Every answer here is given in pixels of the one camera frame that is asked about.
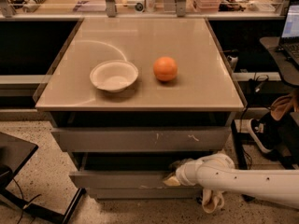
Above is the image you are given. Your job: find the black round desk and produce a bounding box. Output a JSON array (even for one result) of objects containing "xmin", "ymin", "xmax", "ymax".
[{"xmin": 260, "ymin": 36, "xmax": 299, "ymax": 87}]

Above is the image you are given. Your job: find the grey top drawer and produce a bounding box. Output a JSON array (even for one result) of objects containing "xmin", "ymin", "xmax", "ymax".
[{"xmin": 51, "ymin": 126, "xmax": 230, "ymax": 153}]

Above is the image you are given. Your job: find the white paper bowl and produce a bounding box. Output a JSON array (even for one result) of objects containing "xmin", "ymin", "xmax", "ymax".
[{"xmin": 90, "ymin": 60, "xmax": 139, "ymax": 92}]

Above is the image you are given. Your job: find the white wrapped gripper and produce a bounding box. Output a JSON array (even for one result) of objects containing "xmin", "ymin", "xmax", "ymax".
[{"xmin": 163, "ymin": 159, "xmax": 203, "ymax": 187}]

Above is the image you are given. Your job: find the white cloth bag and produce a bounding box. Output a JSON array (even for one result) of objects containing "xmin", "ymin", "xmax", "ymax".
[{"xmin": 202, "ymin": 189, "xmax": 225, "ymax": 214}]

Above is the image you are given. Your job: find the grey drawer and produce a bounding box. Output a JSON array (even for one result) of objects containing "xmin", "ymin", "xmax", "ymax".
[
  {"xmin": 86, "ymin": 187, "xmax": 202, "ymax": 200},
  {"xmin": 68, "ymin": 152, "xmax": 216, "ymax": 189},
  {"xmin": 51, "ymin": 126, "xmax": 230, "ymax": 153}
]

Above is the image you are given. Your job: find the orange ball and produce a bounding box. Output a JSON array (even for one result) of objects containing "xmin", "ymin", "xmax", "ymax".
[{"xmin": 153, "ymin": 57, "xmax": 178, "ymax": 82}]

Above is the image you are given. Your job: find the grey drawer cabinet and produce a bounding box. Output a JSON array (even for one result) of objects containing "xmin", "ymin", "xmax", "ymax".
[{"xmin": 35, "ymin": 16, "xmax": 245, "ymax": 201}]

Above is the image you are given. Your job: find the black side table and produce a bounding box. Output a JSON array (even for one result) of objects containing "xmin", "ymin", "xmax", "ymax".
[{"xmin": 0, "ymin": 133, "xmax": 86, "ymax": 224}]

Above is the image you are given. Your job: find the grey bottom drawer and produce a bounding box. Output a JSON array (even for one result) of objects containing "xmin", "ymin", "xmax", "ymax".
[{"xmin": 86, "ymin": 187, "xmax": 202, "ymax": 200}]

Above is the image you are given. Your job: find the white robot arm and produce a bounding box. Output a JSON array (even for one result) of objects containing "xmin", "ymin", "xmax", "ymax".
[{"xmin": 164, "ymin": 153, "xmax": 299, "ymax": 214}]

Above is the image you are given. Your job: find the black sneaker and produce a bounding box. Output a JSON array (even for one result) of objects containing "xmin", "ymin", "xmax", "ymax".
[{"xmin": 247, "ymin": 119, "xmax": 273, "ymax": 154}]

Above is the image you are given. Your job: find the open laptop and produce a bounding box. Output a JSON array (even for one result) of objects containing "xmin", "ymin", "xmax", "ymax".
[{"xmin": 279, "ymin": 0, "xmax": 299, "ymax": 65}]

